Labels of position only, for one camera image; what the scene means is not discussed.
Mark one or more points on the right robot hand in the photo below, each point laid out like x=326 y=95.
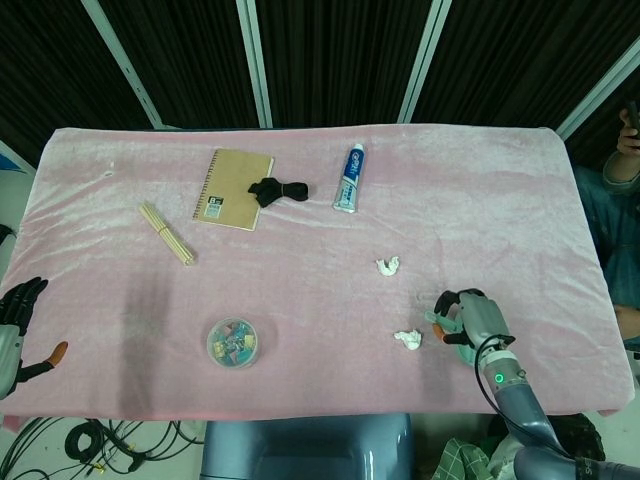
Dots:
x=482 y=317

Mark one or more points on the white metal frame post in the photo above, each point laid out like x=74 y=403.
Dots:
x=256 y=65
x=595 y=95
x=125 y=65
x=422 y=65

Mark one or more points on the black fabric bag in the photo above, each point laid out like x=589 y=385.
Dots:
x=582 y=437

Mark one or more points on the brown spiral notebook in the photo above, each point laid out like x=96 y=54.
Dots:
x=235 y=187

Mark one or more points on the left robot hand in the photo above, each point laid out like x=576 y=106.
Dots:
x=11 y=347

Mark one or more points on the pink velvet table cloth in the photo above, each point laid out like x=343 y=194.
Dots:
x=325 y=300

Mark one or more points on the black phone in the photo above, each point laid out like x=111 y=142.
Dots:
x=634 y=116

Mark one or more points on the green chequered cloth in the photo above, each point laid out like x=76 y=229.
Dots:
x=460 y=460

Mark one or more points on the black cloth bundle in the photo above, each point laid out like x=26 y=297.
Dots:
x=280 y=191

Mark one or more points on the crumpled white paper ball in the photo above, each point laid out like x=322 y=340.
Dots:
x=409 y=340
x=388 y=267

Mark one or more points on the bundle of wooden sticks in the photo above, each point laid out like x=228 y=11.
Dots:
x=167 y=234

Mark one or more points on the clear tub of binder clips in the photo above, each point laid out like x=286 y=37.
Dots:
x=234 y=342

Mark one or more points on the blue white toothpaste tube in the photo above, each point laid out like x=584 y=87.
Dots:
x=350 y=180

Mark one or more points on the white plastic bag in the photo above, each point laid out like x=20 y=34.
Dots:
x=502 y=462

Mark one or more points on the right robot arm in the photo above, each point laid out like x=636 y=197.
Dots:
x=515 y=400

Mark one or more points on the blue-grey robot torso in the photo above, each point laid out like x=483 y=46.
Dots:
x=305 y=445

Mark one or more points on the seated person in blue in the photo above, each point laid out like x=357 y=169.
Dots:
x=615 y=215

